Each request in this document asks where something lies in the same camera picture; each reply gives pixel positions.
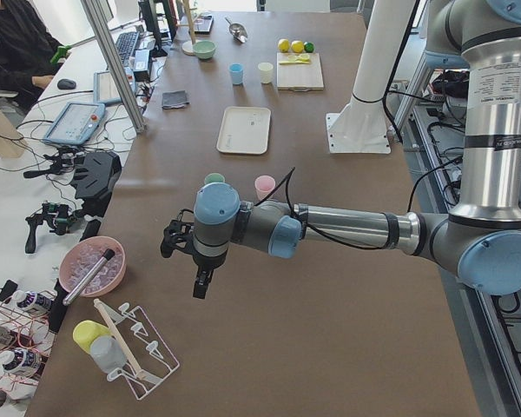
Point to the wooden stick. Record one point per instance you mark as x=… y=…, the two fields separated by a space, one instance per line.
x=102 y=309

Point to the blue teach pendant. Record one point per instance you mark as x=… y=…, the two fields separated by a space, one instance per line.
x=104 y=89
x=75 y=124

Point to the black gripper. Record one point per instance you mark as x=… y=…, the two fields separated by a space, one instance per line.
x=207 y=262

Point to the aluminium frame post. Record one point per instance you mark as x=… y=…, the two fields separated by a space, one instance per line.
x=97 y=19

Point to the pink bowl with ice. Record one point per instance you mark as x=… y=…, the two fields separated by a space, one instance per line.
x=84 y=256

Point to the yellow plastic knife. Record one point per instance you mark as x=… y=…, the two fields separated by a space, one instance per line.
x=294 y=62

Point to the wooden cutting board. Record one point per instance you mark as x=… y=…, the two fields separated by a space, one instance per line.
x=303 y=77

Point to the pink cup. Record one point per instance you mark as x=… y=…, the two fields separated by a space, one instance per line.
x=264 y=185

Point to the white wire rack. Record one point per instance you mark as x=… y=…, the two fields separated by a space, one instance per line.
x=148 y=346

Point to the mint green bowl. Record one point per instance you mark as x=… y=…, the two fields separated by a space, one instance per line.
x=204 y=49

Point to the translucent plastic bottle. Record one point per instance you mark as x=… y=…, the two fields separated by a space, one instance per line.
x=107 y=353

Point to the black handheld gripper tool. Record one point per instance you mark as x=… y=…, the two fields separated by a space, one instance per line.
x=59 y=217

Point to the green cup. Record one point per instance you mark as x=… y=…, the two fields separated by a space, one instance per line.
x=214 y=177

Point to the blue cup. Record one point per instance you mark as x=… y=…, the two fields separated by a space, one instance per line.
x=236 y=72

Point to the green lime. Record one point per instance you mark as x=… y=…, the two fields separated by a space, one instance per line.
x=309 y=47

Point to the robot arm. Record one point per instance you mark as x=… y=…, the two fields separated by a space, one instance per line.
x=479 y=240

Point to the black computer mouse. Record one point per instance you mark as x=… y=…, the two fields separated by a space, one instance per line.
x=66 y=84

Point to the cream cup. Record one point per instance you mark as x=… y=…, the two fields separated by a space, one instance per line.
x=266 y=72

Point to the metal tube with black cap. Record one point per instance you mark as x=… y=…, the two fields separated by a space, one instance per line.
x=89 y=277

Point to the seated person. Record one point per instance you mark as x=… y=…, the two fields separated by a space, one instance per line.
x=26 y=47

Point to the whole yellow lemon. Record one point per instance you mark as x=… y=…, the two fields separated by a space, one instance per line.
x=283 y=45

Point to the black keyboard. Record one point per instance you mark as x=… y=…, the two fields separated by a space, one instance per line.
x=125 y=45

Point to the grey folded cloth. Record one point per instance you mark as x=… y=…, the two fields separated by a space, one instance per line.
x=175 y=99

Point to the yellow lidded bottle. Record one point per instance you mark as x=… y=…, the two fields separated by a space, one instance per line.
x=85 y=332

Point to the metal scoop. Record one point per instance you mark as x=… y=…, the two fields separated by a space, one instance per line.
x=237 y=30

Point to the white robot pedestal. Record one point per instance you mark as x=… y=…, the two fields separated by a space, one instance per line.
x=360 y=128

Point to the cream serving tray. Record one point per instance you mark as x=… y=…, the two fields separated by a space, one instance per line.
x=244 y=130

